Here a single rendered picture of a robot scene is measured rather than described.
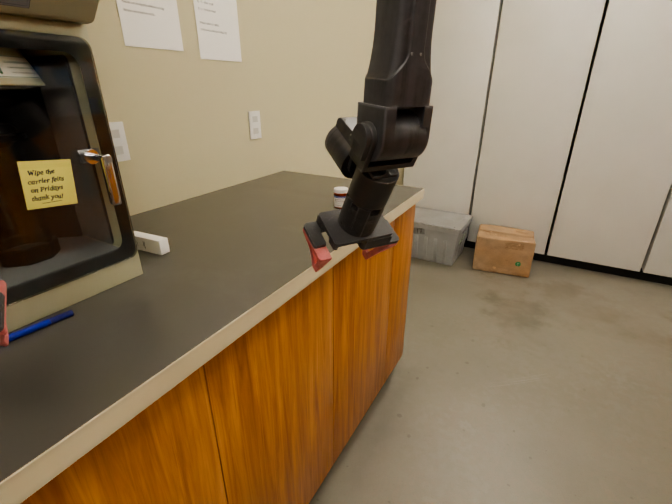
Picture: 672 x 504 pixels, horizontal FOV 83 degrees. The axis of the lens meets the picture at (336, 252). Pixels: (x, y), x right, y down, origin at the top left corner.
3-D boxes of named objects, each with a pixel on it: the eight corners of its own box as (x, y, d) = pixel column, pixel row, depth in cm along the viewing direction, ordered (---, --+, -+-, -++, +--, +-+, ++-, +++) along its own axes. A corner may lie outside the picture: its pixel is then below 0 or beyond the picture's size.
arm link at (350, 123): (370, 133, 41) (431, 129, 45) (327, 78, 47) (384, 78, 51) (343, 211, 50) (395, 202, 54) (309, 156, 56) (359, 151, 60)
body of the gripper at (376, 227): (315, 221, 58) (325, 184, 52) (371, 211, 62) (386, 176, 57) (332, 253, 54) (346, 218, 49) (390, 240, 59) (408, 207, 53)
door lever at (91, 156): (109, 199, 72) (95, 203, 70) (96, 148, 68) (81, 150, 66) (126, 203, 69) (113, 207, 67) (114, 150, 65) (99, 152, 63)
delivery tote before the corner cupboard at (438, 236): (384, 253, 325) (386, 216, 311) (403, 237, 357) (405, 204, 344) (454, 269, 296) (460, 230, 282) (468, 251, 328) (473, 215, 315)
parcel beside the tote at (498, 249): (471, 269, 296) (476, 235, 284) (474, 253, 323) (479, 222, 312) (528, 279, 281) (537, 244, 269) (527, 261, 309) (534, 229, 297)
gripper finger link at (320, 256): (294, 255, 63) (304, 216, 56) (332, 247, 66) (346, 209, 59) (310, 288, 60) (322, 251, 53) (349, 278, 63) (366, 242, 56)
